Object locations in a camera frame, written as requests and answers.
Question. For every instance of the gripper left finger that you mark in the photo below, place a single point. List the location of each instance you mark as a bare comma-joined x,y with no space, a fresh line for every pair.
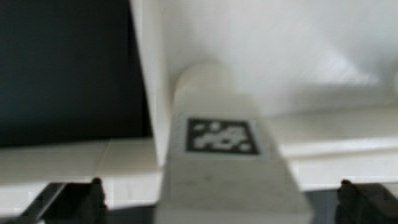
69,204

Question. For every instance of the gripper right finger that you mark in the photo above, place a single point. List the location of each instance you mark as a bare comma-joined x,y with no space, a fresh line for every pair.
367,204

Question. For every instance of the white table leg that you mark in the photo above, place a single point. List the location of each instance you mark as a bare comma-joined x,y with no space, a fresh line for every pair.
229,183

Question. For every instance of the white square tabletop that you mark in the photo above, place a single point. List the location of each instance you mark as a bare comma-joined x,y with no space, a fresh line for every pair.
310,50

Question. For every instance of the white front fence bar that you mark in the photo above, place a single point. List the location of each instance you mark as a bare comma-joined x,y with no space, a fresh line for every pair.
65,166

